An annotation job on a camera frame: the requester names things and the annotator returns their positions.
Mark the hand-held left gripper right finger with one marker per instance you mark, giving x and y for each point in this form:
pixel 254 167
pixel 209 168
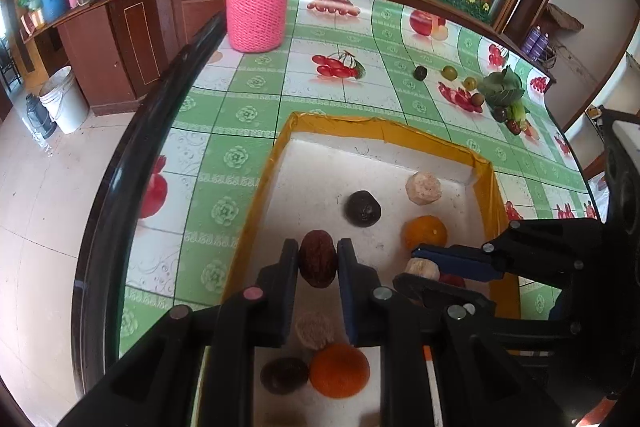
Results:
pixel 346 272

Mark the green bok choy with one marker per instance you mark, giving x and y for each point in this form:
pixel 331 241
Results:
pixel 500 87

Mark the orange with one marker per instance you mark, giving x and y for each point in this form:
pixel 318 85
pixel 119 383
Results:
pixel 425 233
pixel 340 369

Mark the red tomato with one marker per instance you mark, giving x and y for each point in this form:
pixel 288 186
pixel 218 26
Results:
pixel 452 279

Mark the white tray with yellow rim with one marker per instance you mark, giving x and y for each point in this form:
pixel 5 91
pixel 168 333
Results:
pixel 320 167

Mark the beige round cake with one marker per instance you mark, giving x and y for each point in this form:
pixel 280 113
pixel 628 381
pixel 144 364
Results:
pixel 424 188

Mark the small dark green fruit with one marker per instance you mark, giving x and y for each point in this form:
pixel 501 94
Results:
pixel 421 73

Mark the fruit print tablecloth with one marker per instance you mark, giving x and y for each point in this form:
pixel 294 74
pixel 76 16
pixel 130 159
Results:
pixel 240 117

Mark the small brown round fruit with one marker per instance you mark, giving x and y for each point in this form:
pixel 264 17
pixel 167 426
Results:
pixel 477 98

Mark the black round fruit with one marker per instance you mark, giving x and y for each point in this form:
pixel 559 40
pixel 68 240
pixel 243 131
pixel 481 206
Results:
pixel 363 208

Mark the dark plastic jug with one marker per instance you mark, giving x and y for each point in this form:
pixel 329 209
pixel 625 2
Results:
pixel 40 114

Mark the brown wooden cabinet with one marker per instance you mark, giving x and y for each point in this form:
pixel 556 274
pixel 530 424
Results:
pixel 135 37

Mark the white plastic bucket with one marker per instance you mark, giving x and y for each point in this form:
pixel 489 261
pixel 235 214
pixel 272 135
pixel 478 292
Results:
pixel 65 99

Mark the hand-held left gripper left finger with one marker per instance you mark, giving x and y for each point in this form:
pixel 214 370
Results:
pixel 291 267

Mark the brown wrinkled fruit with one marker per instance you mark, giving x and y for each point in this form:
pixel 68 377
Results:
pixel 316 259

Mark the dark maroon round fruit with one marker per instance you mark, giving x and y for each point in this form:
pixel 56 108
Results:
pixel 284 374

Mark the small green round fruit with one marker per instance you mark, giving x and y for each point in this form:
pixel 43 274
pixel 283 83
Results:
pixel 470 83
pixel 450 72

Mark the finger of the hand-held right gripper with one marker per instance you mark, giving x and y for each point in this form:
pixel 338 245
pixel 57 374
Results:
pixel 460 262
pixel 450 297

